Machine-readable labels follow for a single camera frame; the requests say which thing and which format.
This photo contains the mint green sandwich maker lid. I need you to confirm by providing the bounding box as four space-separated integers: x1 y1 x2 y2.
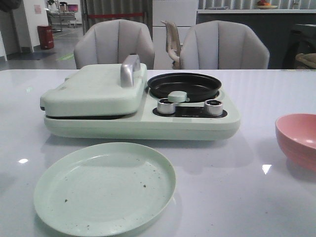
40 55 147 118

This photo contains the pink bowl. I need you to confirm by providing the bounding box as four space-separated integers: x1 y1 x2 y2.
275 114 316 171

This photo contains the mint green breakfast maker base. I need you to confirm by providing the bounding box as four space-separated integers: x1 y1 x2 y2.
44 87 241 141

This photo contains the left silver control knob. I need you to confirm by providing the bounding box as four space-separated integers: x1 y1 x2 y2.
157 98 175 115

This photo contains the silver control knob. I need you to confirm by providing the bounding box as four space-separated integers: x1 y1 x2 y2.
157 98 175 115
203 99 223 117

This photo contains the black round frying pan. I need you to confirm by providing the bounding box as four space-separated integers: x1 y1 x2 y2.
148 73 222 103

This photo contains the right silver control knob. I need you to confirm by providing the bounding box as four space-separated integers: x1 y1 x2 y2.
203 99 223 117

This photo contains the beige office chair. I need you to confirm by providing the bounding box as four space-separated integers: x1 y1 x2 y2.
161 20 182 70

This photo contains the mint green round plate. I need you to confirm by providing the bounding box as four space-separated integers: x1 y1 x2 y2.
34 142 176 237

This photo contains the left grey upholstered chair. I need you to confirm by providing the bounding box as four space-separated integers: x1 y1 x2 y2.
74 19 155 70

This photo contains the grey upholstered chair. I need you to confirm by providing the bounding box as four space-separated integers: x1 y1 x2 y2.
74 19 155 70
180 20 270 70

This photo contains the right grey upholstered chair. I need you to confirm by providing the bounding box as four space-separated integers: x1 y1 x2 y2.
180 20 270 70

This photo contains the white cabinet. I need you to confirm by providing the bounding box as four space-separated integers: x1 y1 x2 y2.
153 0 198 70

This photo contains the red bin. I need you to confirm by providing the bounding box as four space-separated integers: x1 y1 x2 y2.
37 25 54 49

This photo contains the fruit plate on counter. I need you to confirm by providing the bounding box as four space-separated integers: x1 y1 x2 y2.
255 0 278 9

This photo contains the dark washing machine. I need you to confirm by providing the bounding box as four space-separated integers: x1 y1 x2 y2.
282 24 316 69

